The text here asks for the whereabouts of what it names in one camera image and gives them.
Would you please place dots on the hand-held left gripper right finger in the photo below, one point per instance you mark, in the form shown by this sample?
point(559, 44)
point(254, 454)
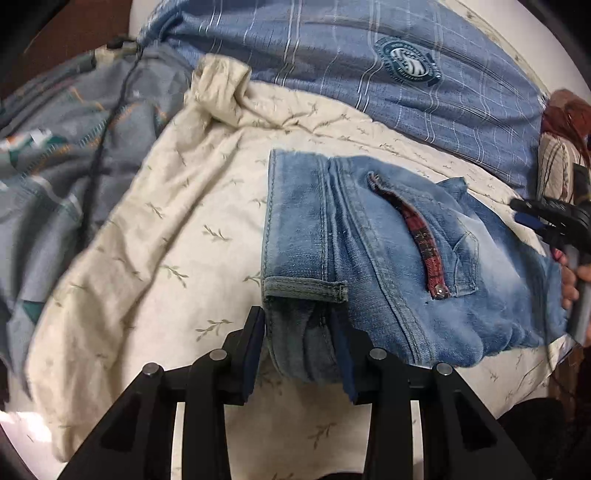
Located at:
point(344, 364)

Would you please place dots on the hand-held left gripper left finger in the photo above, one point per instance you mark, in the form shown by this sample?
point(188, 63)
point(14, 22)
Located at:
point(254, 360)

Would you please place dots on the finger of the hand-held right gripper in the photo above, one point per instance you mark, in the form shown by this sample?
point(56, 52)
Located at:
point(531, 220)
point(545, 208)

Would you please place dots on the blue denim pants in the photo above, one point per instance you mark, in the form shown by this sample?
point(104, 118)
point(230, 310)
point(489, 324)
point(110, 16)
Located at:
point(383, 258)

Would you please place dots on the person's right hand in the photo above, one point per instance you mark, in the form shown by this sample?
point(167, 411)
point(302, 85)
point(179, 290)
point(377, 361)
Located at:
point(569, 288)

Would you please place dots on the brown and beige plush toy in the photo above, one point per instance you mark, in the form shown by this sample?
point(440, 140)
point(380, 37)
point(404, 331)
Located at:
point(561, 152)

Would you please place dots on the cream leaf-print bed sheet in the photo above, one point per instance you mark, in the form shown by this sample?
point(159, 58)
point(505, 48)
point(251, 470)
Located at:
point(184, 207)

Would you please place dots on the blue checked pillow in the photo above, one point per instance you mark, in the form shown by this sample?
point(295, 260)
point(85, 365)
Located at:
point(323, 60)

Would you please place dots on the grey patterned blanket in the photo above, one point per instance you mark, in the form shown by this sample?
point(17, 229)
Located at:
point(55, 175)

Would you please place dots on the dark wooden headboard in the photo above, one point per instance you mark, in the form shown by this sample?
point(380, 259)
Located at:
point(60, 32)

